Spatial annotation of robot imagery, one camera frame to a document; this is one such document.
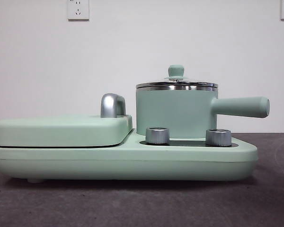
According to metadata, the pale green hinged grill cover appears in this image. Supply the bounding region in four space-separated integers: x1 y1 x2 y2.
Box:
0 114 133 148

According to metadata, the pale green breakfast maker base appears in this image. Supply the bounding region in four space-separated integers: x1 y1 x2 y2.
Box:
0 139 259 183

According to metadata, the glass lid with green knob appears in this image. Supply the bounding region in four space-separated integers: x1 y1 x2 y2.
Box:
135 65 219 88

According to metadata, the pale green pot with handle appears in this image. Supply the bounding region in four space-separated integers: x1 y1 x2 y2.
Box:
135 85 271 140

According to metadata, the silver grill cover handle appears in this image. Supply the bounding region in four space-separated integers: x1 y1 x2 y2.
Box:
100 93 127 118

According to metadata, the silver control knob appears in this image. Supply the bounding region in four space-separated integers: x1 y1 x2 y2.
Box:
205 128 232 146
145 126 170 145

